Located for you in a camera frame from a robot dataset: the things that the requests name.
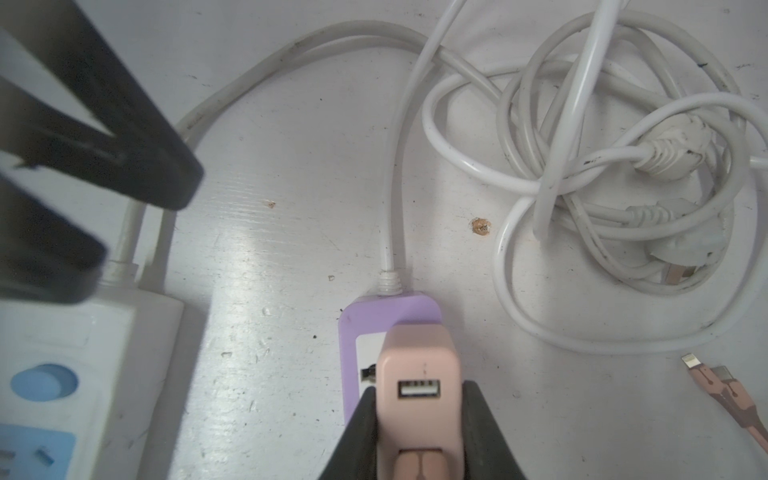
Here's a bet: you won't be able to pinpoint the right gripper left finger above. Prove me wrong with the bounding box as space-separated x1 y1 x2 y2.
318 387 378 480

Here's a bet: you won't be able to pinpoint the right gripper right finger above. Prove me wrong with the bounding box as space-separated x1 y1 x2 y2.
461 380 527 480

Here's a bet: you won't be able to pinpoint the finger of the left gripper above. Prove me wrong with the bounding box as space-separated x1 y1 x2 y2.
1 177 107 304
1 1 204 210

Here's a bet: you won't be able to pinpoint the pink charger plug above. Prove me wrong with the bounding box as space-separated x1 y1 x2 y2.
376 322 465 479

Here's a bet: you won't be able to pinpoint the purple power strip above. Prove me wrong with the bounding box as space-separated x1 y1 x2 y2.
338 292 442 423

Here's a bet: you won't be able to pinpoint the pink multi-head cable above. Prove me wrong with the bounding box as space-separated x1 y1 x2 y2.
680 352 768 454

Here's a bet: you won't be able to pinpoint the white blue power strip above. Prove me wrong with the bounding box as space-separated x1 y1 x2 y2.
1 286 184 479

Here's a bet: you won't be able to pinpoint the white coiled power cords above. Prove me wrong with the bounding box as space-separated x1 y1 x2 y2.
107 0 768 355

